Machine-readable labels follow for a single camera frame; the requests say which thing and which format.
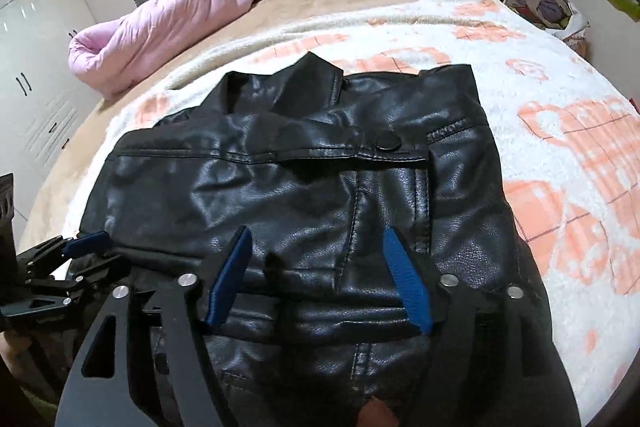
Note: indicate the pink quilt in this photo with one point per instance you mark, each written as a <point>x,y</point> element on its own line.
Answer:
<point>150,27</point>

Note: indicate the purple patterned cloth bundle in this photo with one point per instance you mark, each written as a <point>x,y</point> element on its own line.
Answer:
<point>547,14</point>

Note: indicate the white wardrobe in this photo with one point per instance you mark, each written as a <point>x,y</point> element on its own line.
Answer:
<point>35,57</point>

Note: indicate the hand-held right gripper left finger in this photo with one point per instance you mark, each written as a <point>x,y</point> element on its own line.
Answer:
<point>230,277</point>

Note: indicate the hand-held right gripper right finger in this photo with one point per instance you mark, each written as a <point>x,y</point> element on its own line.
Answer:
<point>407,282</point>

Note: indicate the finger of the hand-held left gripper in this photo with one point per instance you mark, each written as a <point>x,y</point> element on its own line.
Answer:
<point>87,243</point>
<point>97,269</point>

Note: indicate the black leather jacket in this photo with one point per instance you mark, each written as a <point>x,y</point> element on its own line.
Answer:
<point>300,187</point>

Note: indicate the white orange printed blanket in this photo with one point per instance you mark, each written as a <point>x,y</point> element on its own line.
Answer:
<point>550,72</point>

